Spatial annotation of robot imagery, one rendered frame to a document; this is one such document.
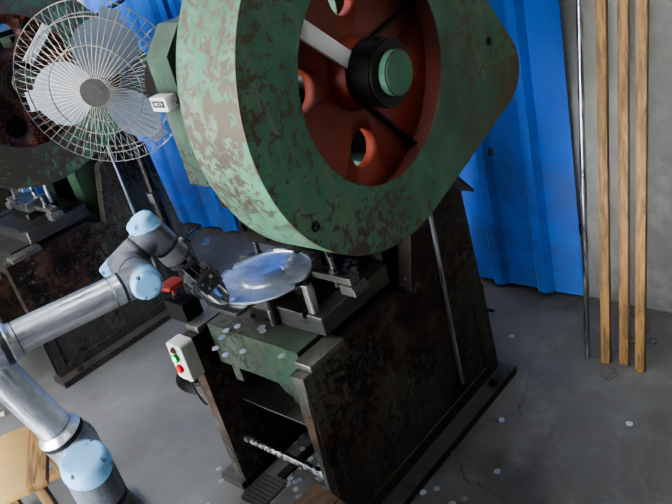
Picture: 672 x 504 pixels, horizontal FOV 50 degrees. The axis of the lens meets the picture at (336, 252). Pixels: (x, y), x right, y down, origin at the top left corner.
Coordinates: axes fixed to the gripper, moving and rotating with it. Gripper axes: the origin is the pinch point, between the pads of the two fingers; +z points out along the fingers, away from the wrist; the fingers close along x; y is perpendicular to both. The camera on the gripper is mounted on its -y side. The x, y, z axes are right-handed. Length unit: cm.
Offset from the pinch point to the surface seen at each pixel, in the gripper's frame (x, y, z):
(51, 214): -17, -155, -1
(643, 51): 133, 37, 28
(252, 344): -4.0, 0.2, 17.2
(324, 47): 50, 40, -47
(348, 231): 28, 44, -15
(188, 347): -17.0, -17.5, 12.7
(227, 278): 5.7, -12.7, 3.9
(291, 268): 19.5, 0.0, 10.1
